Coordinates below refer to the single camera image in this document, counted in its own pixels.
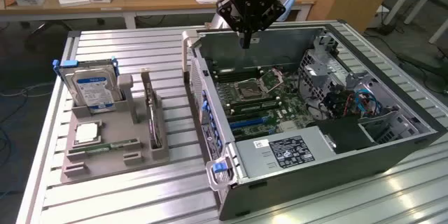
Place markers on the graphics card with metal bracket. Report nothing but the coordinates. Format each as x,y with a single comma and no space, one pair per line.
155,124

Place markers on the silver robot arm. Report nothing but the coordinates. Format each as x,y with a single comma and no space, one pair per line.
221,20

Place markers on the wooden desk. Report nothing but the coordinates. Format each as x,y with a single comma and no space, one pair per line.
157,1

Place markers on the open socket cover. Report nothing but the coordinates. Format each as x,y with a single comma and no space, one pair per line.
272,79

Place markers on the metal drive cage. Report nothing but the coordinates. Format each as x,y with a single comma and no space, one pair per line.
315,74

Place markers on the CPU socket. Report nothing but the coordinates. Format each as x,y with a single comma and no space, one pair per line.
249,90

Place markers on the green motherboard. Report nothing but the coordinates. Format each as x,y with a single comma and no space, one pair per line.
291,103

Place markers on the black RAM stick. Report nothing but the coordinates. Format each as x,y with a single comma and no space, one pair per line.
255,106

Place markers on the blue expansion slot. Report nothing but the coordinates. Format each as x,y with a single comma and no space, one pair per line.
248,122

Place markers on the chipset heat sink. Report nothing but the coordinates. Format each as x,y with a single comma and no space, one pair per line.
288,125

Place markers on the black floor stand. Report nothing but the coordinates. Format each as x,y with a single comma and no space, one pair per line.
427,64

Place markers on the hard disk in blue caddy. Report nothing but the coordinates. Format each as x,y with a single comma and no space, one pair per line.
92,90

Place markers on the black air shroud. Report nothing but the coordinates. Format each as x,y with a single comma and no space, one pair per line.
343,134

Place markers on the grey disk bay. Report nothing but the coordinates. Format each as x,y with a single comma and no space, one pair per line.
384,129

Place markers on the grey parts rack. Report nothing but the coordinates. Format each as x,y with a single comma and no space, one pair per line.
115,129

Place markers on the black chair base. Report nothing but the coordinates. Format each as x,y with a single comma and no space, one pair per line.
35,33

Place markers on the silver power supply unit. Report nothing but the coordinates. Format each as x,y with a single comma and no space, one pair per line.
252,161

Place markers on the blue case latch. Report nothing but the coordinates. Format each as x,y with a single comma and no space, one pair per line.
217,168

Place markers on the silver CPU chip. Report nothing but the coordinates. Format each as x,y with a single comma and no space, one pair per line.
87,132

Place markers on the green RAM stick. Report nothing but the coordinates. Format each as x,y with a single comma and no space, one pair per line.
104,146

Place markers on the orange item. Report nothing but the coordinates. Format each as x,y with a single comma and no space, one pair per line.
7,1

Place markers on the black open PC case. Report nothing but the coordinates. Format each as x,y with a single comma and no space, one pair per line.
315,190

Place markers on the white table frame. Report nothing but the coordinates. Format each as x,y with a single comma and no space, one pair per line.
392,15

